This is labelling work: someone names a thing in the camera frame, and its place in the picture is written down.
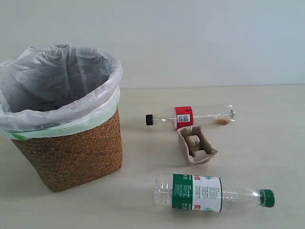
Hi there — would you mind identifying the clear bottle red label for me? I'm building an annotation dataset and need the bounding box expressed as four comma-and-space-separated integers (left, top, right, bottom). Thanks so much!
145, 104, 236, 130

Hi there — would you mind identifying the grey cardboard pulp tray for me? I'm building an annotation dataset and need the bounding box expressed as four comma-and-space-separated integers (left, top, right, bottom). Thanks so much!
177, 125, 218, 166

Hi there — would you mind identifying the clear bottle green cap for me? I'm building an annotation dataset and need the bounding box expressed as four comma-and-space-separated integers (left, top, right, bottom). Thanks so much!
153, 173, 275, 213

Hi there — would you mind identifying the woven brown wicker basket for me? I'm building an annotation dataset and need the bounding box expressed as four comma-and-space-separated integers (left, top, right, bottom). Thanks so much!
13, 111, 123, 192

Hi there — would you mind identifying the white plastic bin liner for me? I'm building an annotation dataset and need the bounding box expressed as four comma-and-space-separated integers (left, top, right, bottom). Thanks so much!
0, 45, 123, 141

